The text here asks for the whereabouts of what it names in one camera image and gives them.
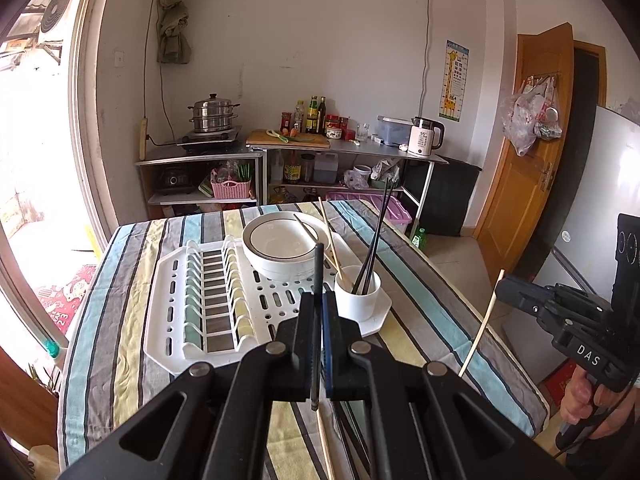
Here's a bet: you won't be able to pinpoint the metal shelf unit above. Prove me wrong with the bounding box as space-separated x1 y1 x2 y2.
135 147 266 219

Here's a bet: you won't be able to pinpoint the black chopstick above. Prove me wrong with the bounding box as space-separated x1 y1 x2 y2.
310 242 326 412
357 179 391 295
363 181 396 293
351 240 376 295

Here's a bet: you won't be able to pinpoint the white cup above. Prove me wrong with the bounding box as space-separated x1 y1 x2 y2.
334 265 382 322

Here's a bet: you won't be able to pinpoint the hanging plastic bags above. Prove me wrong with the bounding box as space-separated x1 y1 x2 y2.
500 75 564 157

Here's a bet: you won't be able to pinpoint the induction cooker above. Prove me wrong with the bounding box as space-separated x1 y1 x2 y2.
175 127 244 154

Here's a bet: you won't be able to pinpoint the outdoor air conditioner unit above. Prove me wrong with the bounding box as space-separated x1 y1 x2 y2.
37 0 76 44

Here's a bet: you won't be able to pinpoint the pink basket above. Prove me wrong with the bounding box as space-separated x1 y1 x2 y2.
210 177 253 200

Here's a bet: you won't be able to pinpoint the white plastic jug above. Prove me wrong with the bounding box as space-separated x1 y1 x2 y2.
312 152 340 185

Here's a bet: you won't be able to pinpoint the striped tablecloth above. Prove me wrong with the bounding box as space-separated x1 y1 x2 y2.
57 199 551 480

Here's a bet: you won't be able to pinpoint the person's right hand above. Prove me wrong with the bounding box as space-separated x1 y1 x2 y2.
559 367 640 442

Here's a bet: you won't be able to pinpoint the metal shelf table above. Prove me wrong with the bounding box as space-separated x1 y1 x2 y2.
247 135 449 227

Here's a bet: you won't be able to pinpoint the steel steamer pot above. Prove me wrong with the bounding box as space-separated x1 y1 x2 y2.
187 92 241 135

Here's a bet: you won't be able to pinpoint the red floor mat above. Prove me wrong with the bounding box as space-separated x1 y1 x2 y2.
35 264 99 334

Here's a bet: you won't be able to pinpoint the sliding glass door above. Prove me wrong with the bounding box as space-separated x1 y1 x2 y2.
0 0 122 357

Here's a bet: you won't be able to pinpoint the black cabinet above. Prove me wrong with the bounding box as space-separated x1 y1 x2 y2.
402 156 484 238

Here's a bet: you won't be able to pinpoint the white dish rack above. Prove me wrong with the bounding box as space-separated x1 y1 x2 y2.
144 237 393 377

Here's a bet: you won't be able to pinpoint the bamboo chopstick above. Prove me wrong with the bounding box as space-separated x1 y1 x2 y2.
457 269 506 379
293 213 352 286
318 197 351 286
316 410 337 480

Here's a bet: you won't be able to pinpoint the wooden cutting board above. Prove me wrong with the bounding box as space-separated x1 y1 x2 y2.
246 130 332 150

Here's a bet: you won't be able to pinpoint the giraffe wall poster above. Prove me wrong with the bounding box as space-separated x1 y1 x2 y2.
440 40 470 124

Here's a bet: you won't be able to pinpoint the purple storage box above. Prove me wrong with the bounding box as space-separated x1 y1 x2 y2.
326 191 414 234

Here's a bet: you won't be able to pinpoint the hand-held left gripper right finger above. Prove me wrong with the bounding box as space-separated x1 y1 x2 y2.
323 291 576 480

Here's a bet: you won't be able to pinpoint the wooden door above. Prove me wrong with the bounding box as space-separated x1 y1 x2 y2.
474 22 608 274

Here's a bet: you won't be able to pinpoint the brown sauce bottle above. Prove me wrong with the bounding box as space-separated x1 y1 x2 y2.
283 150 303 185

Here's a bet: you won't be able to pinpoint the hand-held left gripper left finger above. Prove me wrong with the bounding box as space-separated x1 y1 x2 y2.
60 291 318 480

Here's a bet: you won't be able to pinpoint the black wall cable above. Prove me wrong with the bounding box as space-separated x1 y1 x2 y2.
424 0 432 122
142 0 181 147

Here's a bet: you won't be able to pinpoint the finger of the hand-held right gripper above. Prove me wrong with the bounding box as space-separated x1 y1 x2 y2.
531 286 616 357
494 274 557 313

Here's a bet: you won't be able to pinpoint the white refrigerator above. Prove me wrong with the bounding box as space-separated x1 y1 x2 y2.
502 105 640 387

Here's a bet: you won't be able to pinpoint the white electric kettle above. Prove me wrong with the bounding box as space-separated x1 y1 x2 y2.
406 116 445 158

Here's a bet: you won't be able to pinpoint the green hanging cloth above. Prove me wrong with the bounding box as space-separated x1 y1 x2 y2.
156 0 193 65

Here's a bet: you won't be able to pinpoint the potted plant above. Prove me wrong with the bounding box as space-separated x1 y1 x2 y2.
27 362 61 402

